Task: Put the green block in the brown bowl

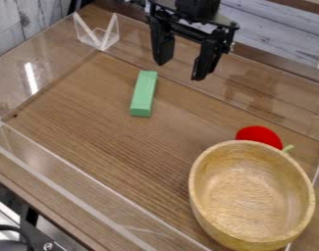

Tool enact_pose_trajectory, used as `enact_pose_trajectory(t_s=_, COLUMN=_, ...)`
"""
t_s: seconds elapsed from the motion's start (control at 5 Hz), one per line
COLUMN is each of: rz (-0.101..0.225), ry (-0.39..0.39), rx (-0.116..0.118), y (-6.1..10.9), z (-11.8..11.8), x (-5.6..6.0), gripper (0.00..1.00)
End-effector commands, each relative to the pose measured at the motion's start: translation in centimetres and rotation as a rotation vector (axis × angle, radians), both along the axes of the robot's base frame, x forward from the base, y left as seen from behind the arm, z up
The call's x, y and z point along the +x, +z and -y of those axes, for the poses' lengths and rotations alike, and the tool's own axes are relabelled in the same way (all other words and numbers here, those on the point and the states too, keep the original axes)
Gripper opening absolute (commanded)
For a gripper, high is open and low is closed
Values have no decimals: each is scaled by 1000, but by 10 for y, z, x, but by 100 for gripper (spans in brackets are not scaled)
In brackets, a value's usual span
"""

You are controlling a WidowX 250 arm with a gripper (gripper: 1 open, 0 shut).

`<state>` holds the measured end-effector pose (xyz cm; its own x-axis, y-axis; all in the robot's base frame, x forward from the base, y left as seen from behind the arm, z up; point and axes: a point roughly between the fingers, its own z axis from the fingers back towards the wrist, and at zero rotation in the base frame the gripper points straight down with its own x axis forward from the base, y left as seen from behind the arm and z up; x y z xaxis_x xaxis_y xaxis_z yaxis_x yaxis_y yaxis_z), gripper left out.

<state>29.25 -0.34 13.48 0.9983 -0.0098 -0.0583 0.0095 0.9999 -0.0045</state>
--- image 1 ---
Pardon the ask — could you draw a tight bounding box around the clear acrylic corner bracket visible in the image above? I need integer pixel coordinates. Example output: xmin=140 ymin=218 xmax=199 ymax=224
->
xmin=73 ymin=13 xmax=120 ymax=51

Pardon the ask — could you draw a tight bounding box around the clear acrylic tray wall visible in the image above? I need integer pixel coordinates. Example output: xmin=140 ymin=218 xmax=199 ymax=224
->
xmin=0 ymin=121 xmax=211 ymax=251

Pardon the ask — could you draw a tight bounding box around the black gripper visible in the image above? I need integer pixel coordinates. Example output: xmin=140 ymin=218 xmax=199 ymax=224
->
xmin=150 ymin=0 xmax=239 ymax=81

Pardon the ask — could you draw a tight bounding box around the red toy apple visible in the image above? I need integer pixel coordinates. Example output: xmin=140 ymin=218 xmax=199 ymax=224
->
xmin=235 ymin=125 xmax=285 ymax=150

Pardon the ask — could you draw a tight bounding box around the black cable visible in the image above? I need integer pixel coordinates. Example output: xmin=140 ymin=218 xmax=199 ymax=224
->
xmin=0 ymin=225 xmax=30 ymax=251

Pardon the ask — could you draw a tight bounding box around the black metal table bracket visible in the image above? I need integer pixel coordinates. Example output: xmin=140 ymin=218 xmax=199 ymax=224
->
xmin=21 ymin=207 xmax=67 ymax=251

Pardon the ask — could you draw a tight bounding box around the light wooden bowl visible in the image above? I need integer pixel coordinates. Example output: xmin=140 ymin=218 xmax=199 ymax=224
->
xmin=188 ymin=140 xmax=316 ymax=251

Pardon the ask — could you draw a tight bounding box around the green rectangular block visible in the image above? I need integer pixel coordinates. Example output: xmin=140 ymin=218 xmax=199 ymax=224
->
xmin=131 ymin=71 xmax=159 ymax=117

